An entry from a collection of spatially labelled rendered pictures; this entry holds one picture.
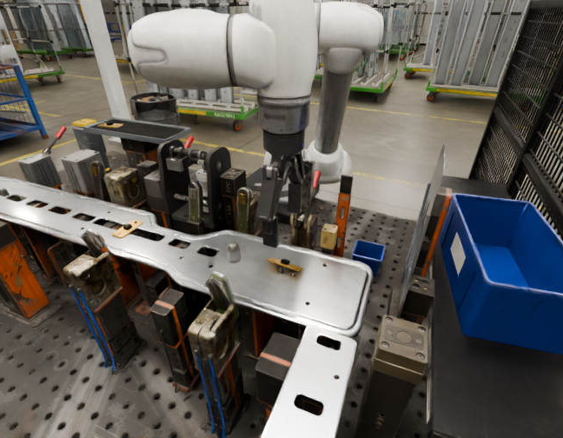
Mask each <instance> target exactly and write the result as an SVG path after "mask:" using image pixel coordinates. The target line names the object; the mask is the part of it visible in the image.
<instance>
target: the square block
mask: <svg viewBox="0 0 563 438"><path fill-rule="evenodd" d="M427 346H428V328H427V327H426V326H423V325H420V324H417V323H413V322H409V321H405V320H402V319H399V318H396V317H392V316H390V315H384V316H383V317H382V320H381V324H380V326H379V330H378V334H377V337H376V343H375V347H374V356H373V361H372V365H371V369H370V372H369V375H368V381H367V385H366V388H365V392H364V395H363V398H362V402H361V408H360V411H358V412H357V414H356V418H355V423H354V432H353V436H352V438H395V435H396V433H397V431H398V428H399V426H400V424H401V421H402V418H403V416H404V414H405V412H406V410H407V406H408V404H409V402H410V399H411V397H412V395H413V392H414V390H415V387H416V385H419V384H420V383H421V379H422V376H423V375H424V374H425V368H426V366H427Z"/></svg>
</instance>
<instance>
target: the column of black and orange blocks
mask: <svg viewBox="0 0 563 438"><path fill-rule="evenodd" d="M452 195H453V194H452V189H449V188H446V187H441V186H440V188H439V191H438V194H437V196H436V200H435V203H434V208H433V211H432V214H431V217H430V220H429V223H428V226H427V231H426V234H425V237H424V240H423V243H422V246H421V251H420V254H419V257H418V260H417V263H416V266H415V269H414V275H419V276H423V277H426V275H427V271H428V268H429V265H430V262H431V260H432V257H433V254H434V250H435V247H436V244H437V242H438V239H439V236H440V232H441V229H442V226H443V223H444V221H445V218H446V215H447V211H448V208H449V205H450V202H451V200H452Z"/></svg>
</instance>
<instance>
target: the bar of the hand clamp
mask: <svg viewBox="0 0 563 438"><path fill-rule="evenodd" d="M302 160H303V165H304V170H305V178H304V179H302V180H306V184H305V185H302V192H301V210H302V211H305V218H304V229H306V228H307V221H308V217H309V216H310V208H311V200H312V191H313V183H314V174H315V161H312V160H306V159H302ZM299 215H300V214H297V213H295V217H294V226H297V224H298V223H299V222H298V221H297V218H298V216H299Z"/></svg>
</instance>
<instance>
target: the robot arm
mask: <svg viewBox="0 0 563 438"><path fill-rule="evenodd" d="M382 36H383V16H382V14H380V13H379V12H378V11H377V10H376V9H374V8H372V7H370V6H367V5H365V4H362V3H351V2H326V3H314V0H250V2H249V13H242V14H234V15H230V14H219V13H215V12H214V11H211V10H191V9H186V10H172V11H164V12H156V13H153V14H150V15H147V16H145V17H143V18H141V19H139V20H138V21H136V22H135V23H134V24H133V26H132V29H131V30H130V31H129V36H128V47H129V55H130V58H131V61H132V63H133V65H134V67H135V69H136V70H137V71H138V72H139V73H140V74H141V75H142V76H143V78H145V79H146V80H148V81H150V82H152V83H155V84H158V85H161V86H164V87H168V88H172V89H183V90H216V89H221V88H227V87H243V88H248V89H252V90H257V103H258V123H259V126H260V127H261V128H262V134H263V148H264V149H265V150H266V155H265V158H264V164H263V167H262V183H256V184H255V189H257V190H260V191H261V192H260V197H259V202H258V209H257V214H256V220H258V221H262V240H263V245H266V246H269V247H273V248H277V247H278V216H276V215H275V214H276V211H277V207H278V203H279V202H280V203H286V204H287V205H288V212H293V213H297V214H300V213H301V192H302V185H305V184H306V180H302V179H304V178H305V170H304V165H303V160H302V159H306V160H312V161H315V170H319V171H320V172H321V176H320V179H319V182H318V184H329V183H338V182H340V181H341V175H346V176H349V174H350V170H351V158H350V156H349V154H348V153H347V152H346V151H344V150H343V148H342V146H341V144H340V143H339V141H340V136H341V128H342V124H343V119H344V115H345V110H346V107H347V104H348V96H349V91H350V87H351V82H352V78H353V74H354V70H355V69H356V68H357V67H358V66H359V64H360V63H361V60H362V59H363V58H364V56H368V55H371V54H372V53H374V52H375V51H376V50H377V49H378V47H379V46H380V45H381V41H382ZM317 54H320V56H321V62H322V64H323V66H324V68H323V76H322V83H321V97H320V105H319V112H318V120H317V127H316V135H315V140H314V141H313V142H311V143H310V145H309V147H308V149H304V139H305V129H306V128H307V127H308V125H309V111H310V101H311V96H310V94H311V87H312V82H313V80H314V77H315V71H316V64H317ZM300 172H301V173H300Z"/></svg>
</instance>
